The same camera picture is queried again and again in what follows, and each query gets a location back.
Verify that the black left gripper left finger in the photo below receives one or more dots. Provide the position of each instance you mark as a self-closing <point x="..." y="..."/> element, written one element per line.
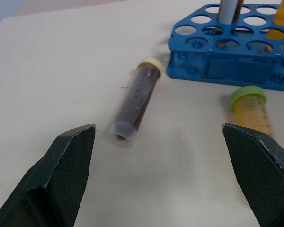
<point x="54" y="179"/>

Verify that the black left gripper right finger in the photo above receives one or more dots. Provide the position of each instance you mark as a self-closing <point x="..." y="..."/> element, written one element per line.
<point x="262" y="175"/>

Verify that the yellow liquid tube, green cap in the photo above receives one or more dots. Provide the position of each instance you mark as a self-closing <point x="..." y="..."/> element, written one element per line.
<point x="253" y="110"/>

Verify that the dark liquid tube, yellow cap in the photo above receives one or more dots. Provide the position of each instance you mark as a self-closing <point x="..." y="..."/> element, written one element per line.
<point x="137" y="101"/>

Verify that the blue tube rack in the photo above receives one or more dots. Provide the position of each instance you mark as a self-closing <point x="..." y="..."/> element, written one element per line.
<point x="227" y="63"/>

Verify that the dark liquid tube, white label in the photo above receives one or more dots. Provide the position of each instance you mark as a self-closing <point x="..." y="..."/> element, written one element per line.
<point x="228" y="10"/>

